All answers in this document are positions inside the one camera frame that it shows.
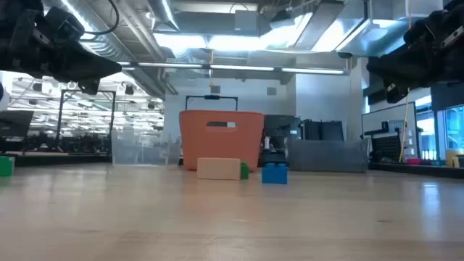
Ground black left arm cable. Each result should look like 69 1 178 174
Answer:
83 0 120 36

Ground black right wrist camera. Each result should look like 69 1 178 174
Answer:
403 9 449 46

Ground long ceiling light bar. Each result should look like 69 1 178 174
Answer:
115 60 349 76

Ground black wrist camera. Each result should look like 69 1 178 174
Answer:
403 9 449 46
43 6 86 43

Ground orange plastic bin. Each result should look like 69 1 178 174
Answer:
178 109 265 173

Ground clear plastic bin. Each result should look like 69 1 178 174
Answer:
111 130 181 167

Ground black equipment cabinet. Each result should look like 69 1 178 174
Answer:
263 115 302 166

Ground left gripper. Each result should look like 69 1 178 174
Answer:
21 34 123 96

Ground grey ceiling junction box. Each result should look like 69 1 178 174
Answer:
234 9 260 32

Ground black computer monitor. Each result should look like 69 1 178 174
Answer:
0 110 35 138

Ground silver round spiral duct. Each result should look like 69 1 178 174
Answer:
146 0 181 32

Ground black storage crates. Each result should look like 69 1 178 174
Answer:
301 119 344 141

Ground grey partition panel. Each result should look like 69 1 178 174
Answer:
361 101 418 160

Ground black pegboard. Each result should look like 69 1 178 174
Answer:
371 132 402 163

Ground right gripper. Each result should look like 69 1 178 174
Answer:
366 32 464 104

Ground grey plastic bin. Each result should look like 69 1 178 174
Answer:
286 137 370 173

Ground black metal gantry frame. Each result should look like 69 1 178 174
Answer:
57 89 117 149

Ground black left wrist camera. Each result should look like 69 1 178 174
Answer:
43 6 86 43

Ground plain wooden block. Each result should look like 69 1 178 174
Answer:
196 157 241 181

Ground blue toy brick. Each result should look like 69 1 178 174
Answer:
261 162 289 185

